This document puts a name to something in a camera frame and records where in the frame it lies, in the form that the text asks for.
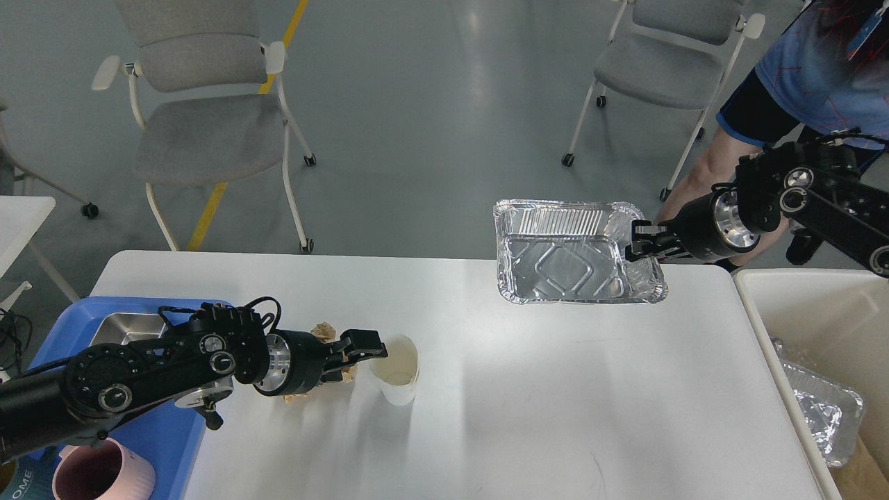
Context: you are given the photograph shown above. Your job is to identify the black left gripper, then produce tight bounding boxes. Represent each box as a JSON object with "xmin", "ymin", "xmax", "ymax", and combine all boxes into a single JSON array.
[{"xmin": 254, "ymin": 329, "xmax": 390, "ymax": 397}]

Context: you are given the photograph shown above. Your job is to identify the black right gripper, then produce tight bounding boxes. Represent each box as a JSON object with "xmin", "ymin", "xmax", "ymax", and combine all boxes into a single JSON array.
[{"xmin": 624, "ymin": 189, "xmax": 760, "ymax": 263}]

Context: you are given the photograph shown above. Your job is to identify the white paper cup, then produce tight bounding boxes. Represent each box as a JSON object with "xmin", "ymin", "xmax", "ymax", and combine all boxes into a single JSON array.
[{"xmin": 369, "ymin": 335, "xmax": 419, "ymax": 406}]

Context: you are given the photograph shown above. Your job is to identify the aluminium foil tray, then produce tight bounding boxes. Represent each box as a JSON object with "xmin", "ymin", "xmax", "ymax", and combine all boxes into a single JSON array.
[{"xmin": 492, "ymin": 199, "xmax": 669, "ymax": 304}]

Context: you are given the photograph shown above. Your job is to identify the square stainless steel tray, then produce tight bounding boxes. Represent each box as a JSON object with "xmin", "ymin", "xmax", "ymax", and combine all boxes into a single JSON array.
[{"xmin": 89, "ymin": 312, "xmax": 168, "ymax": 346}]

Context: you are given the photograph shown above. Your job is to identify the pink ribbed mug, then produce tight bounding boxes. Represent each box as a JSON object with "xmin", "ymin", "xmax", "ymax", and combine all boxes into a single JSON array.
[{"xmin": 51, "ymin": 437, "xmax": 156, "ymax": 499}]

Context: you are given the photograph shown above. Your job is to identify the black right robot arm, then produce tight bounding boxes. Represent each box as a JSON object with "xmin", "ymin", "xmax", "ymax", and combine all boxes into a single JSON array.
[{"xmin": 624, "ymin": 129, "xmax": 888, "ymax": 278}]

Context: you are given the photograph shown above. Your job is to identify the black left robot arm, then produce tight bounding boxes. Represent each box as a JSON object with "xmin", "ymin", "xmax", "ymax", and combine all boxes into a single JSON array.
[{"xmin": 1, "ymin": 297, "xmax": 388, "ymax": 463}]

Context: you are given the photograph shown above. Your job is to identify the crumpled brown paper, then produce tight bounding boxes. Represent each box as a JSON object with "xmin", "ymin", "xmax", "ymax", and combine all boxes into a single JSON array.
[{"xmin": 281, "ymin": 322, "xmax": 359, "ymax": 406}]

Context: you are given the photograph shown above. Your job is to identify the grey chair right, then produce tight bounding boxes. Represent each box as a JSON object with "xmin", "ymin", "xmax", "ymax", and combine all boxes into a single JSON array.
[{"xmin": 560, "ymin": 1, "xmax": 766, "ymax": 201}]

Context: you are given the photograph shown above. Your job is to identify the grey chair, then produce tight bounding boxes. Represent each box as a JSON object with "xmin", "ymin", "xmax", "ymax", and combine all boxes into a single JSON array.
[
  {"xmin": 92, "ymin": 1, "xmax": 317, "ymax": 253},
  {"xmin": 1, "ymin": 99, "xmax": 101, "ymax": 219},
  {"xmin": 560, "ymin": 1, "xmax": 766, "ymax": 201}
]

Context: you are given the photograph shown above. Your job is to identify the beige plastic bin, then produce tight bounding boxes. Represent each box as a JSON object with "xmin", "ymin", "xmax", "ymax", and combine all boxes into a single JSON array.
[{"xmin": 733, "ymin": 268, "xmax": 888, "ymax": 499}]

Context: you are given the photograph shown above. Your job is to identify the blue plastic tray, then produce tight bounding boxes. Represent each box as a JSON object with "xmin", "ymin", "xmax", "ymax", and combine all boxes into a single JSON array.
[{"xmin": 31, "ymin": 297, "xmax": 206, "ymax": 499}]

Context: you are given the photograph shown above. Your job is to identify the person in blue shirt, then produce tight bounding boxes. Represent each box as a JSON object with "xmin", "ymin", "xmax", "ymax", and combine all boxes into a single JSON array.
[{"xmin": 654, "ymin": 0, "xmax": 889, "ymax": 275}]

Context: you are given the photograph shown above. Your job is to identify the foil tray in bin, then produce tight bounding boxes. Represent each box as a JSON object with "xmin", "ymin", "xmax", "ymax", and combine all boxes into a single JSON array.
[{"xmin": 770, "ymin": 337, "xmax": 866, "ymax": 469}]

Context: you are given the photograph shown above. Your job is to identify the dark teal mug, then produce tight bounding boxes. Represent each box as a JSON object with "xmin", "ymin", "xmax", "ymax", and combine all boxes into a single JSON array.
[{"xmin": 1, "ymin": 456, "xmax": 55, "ymax": 499}]

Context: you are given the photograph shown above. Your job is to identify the white side table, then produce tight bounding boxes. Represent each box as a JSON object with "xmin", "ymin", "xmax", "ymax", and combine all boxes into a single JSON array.
[{"xmin": 1, "ymin": 195, "xmax": 81, "ymax": 303}]

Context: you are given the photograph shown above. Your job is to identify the grey chair far left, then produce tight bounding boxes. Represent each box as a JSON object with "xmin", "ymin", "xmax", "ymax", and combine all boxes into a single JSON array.
[{"xmin": 1, "ymin": 99, "xmax": 101, "ymax": 219}]

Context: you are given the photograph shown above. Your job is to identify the black cables on floor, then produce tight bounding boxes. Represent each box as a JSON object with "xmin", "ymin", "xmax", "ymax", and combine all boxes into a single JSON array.
[{"xmin": 0, "ymin": 308, "xmax": 34, "ymax": 379}]

